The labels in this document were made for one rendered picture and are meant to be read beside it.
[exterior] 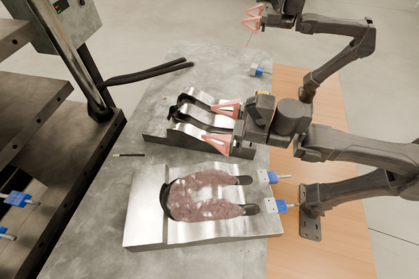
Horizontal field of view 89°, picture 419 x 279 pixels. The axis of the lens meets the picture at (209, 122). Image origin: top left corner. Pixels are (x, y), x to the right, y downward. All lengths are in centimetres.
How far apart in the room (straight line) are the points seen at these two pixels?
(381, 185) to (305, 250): 34
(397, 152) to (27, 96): 118
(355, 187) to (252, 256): 39
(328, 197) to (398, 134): 197
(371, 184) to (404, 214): 150
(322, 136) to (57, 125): 117
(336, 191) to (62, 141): 113
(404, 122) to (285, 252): 219
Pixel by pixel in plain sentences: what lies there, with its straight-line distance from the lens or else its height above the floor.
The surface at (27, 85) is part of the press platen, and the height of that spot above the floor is 104.
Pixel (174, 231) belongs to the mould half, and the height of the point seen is 87.
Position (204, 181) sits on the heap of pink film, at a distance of 78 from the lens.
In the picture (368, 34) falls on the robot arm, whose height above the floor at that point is 121.
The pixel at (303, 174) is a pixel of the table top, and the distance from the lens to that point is 99.
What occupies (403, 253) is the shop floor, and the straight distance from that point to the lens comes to 207.
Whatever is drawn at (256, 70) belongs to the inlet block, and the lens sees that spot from 133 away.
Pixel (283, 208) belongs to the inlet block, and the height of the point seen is 87.
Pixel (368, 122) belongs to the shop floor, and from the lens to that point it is 261.
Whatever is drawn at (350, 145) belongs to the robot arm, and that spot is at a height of 123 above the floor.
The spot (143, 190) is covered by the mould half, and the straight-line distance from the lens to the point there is 80.
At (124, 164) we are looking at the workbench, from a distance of 100.
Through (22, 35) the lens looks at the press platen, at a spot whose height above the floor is 127.
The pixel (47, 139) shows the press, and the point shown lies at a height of 78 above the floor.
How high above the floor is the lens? 162
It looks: 51 degrees down
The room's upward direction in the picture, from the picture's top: straight up
